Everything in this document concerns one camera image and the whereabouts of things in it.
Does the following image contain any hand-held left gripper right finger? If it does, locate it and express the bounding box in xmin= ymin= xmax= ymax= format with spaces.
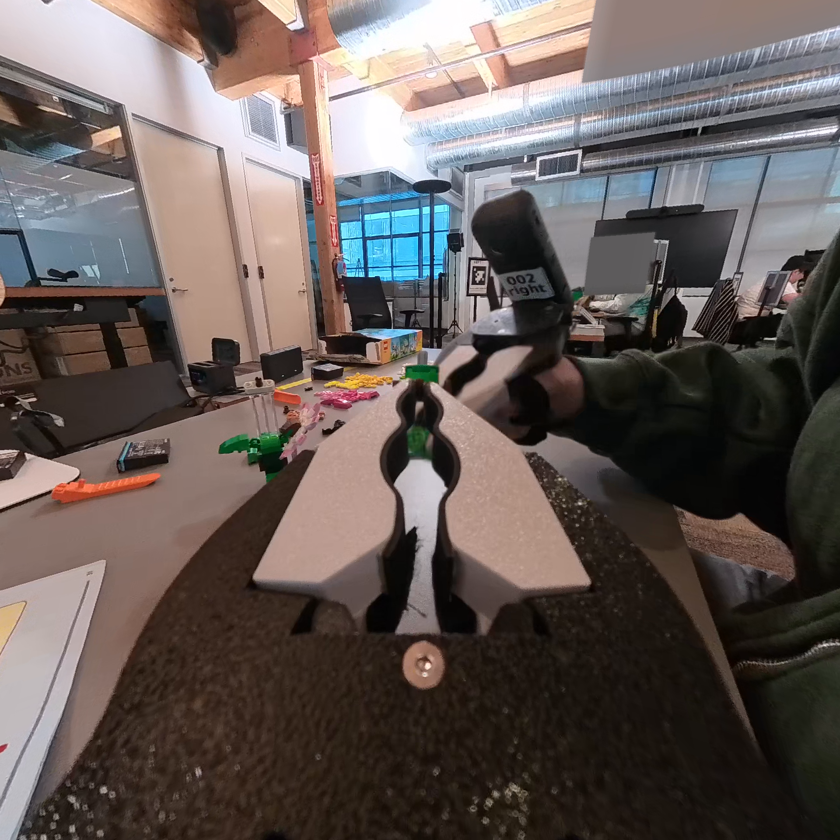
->
xmin=420 ymin=384 xmax=592 ymax=632

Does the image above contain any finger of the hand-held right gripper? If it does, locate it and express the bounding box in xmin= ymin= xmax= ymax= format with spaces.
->
xmin=444 ymin=346 xmax=536 ymax=429
xmin=436 ymin=331 xmax=477 ymax=383

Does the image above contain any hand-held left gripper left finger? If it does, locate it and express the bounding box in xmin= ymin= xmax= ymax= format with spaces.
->
xmin=252 ymin=382 xmax=418 ymax=630

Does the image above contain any person's right forearm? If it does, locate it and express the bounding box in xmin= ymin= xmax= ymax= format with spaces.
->
xmin=564 ymin=340 xmax=811 ymax=529

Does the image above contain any lego set cardboard box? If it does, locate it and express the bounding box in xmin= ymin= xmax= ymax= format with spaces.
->
xmin=318 ymin=327 xmax=425 ymax=366

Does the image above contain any green lego plant model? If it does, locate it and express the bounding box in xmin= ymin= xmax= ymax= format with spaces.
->
xmin=218 ymin=377 xmax=324 ymax=484

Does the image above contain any pile of magenta lego pieces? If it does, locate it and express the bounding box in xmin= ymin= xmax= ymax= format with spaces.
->
xmin=313 ymin=386 xmax=381 ymax=410

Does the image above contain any lego instruction booklet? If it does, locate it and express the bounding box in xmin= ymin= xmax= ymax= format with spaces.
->
xmin=0 ymin=560 xmax=107 ymax=821

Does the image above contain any person's right hand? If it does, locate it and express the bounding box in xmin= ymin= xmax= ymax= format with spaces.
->
xmin=518 ymin=357 xmax=585 ymax=445

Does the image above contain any black office chair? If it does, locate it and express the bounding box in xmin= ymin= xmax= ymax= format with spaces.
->
xmin=343 ymin=276 xmax=395 ymax=333

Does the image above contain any black charger box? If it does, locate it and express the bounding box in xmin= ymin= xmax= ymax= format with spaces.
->
xmin=259 ymin=345 xmax=305 ymax=383

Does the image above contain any black bag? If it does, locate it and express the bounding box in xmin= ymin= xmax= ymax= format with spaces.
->
xmin=649 ymin=288 xmax=689 ymax=353

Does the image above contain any black television screen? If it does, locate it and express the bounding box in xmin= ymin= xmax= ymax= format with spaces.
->
xmin=593 ymin=208 xmax=740 ymax=290

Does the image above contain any black battery charging case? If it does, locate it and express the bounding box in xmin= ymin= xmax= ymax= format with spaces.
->
xmin=187 ymin=336 xmax=242 ymax=395

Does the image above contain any white door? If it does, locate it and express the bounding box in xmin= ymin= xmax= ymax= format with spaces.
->
xmin=130 ymin=114 xmax=254 ymax=362
xmin=242 ymin=155 xmax=315 ymax=353

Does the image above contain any wooden pillar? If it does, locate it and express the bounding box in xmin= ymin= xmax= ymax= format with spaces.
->
xmin=297 ymin=59 xmax=347 ymax=337

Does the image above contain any black white striped cloth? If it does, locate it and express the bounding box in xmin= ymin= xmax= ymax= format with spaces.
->
xmin=692 ymin=278 xmax=743 ymax=346

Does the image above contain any black desk mat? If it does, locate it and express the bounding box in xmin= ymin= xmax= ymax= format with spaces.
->
xmin=0 ymin=360 xmax=206 ymax=460

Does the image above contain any white plastic board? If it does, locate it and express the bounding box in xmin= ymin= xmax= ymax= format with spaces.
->
xmin=0 ymin=453 xmax=81 ymax=512

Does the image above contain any stack of cardboard boxes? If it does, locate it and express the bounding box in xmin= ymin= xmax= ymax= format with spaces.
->
xmin=26 ymin=307 xmax=156 ymax=379

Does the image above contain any wooden standing desk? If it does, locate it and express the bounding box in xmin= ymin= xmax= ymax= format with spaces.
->
xmin=0 ymin=285 xmax=165 ymax=370

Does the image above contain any duct vent grille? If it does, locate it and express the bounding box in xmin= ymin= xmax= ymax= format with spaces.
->
xmin=534 ymin=149 xmax=584 ymax=182

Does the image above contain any silver ventilation duct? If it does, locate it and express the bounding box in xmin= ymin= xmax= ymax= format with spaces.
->
xmin=327 ymin=0 xmax=840 ymax=186

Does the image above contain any black camera battery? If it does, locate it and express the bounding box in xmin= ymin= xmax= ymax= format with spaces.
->
xmin=116 ymin=437 xmax=172 ymax=474

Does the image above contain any wall vent grille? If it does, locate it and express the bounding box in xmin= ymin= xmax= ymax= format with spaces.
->
xmin=241 ymin=91 xmax=284 ymax=149

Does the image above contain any black cable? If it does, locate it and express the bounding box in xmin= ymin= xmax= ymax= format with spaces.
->
xmin=0 ymin=394 xmax=67 ymax=458

